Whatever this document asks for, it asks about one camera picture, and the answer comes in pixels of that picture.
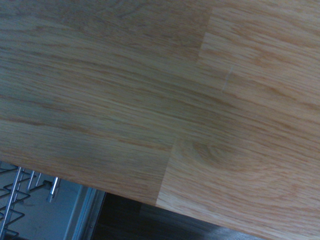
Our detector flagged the built-in dishwasher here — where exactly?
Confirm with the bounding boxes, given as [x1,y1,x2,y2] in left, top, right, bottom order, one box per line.
[14,174,107,240]

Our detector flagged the metal wire dishwasher rack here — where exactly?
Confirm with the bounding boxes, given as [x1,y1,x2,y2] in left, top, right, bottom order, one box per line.
[0,161,62,240]

